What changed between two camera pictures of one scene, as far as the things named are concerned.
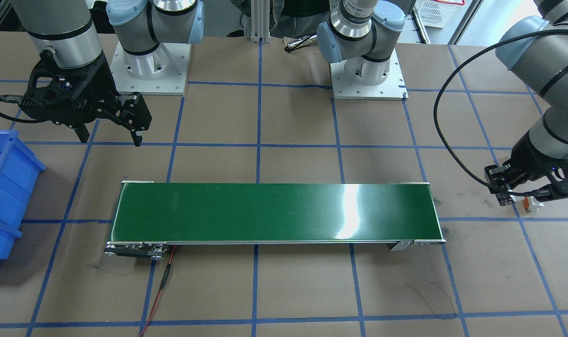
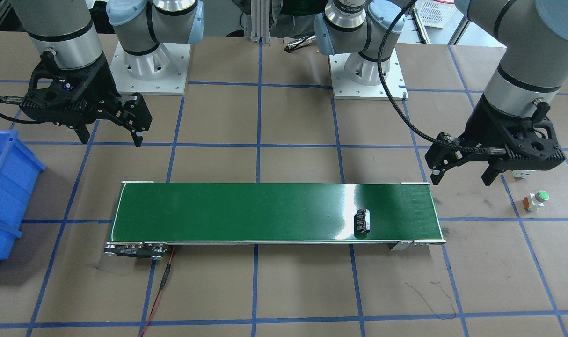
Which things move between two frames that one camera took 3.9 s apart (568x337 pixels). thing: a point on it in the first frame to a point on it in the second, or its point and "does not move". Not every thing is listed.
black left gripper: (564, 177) to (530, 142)
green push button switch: (535, 202) does not move
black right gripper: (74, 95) does not move
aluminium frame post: (260, 21) does not move
